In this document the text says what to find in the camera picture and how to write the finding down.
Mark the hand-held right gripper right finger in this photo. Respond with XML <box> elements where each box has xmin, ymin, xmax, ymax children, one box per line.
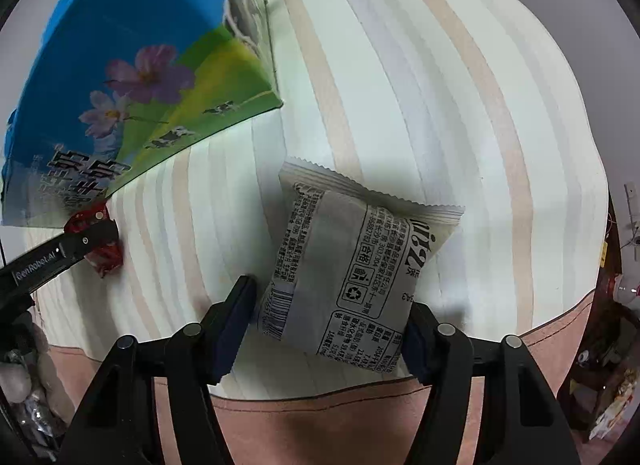
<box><xmin>400</xmin><ymin>301</ymin><xmax>582</xmax><ymax>465</ymax></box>

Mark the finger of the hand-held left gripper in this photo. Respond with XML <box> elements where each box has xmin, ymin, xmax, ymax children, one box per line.
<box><xmin>11</xmin><ymin>218</ymin><xmax>120</xmax><ymax>292</ymax></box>

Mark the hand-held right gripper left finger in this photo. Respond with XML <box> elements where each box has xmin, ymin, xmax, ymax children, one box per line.
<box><xmin>59</xmin><ymin>273</ymin><xmax>258</xmax><ymax>465</ymax></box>

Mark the small red snack packet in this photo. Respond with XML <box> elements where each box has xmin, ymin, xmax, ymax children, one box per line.
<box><xmin>64</xmin><ymin>202</ymin><xmax>124</xmax><ymax>279</ymax></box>

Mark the white grey snack packet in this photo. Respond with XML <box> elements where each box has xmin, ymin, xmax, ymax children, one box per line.
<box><xmin>250</xmin><ymin>156</ymin><xmax>466</xmax><ymax>377</ymax></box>

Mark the blue green cardboard box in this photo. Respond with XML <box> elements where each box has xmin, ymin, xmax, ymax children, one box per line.
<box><xmin>0</xmin><ymin>0</ymin><xmax>285</xmax><ymax>228</ymax></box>

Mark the grey crumpled cloth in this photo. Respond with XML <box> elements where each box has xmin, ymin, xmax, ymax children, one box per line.
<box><xmin>0</xmin><ymin>312</ymin><xmax>68</xmax><ymax>446</ymax></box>

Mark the dark cluttered furniture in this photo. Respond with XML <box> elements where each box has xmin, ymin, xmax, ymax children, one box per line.
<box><xmin>556</xmin><ymin>265</ymin><xmax>640</xmax><ymax>446</ymax></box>

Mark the striped blanket with pink border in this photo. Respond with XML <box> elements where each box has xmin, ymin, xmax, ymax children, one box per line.
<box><xmin>20</xmin><ymin>0</ymin><xmax>612</xmax><ymax>465</ymax></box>

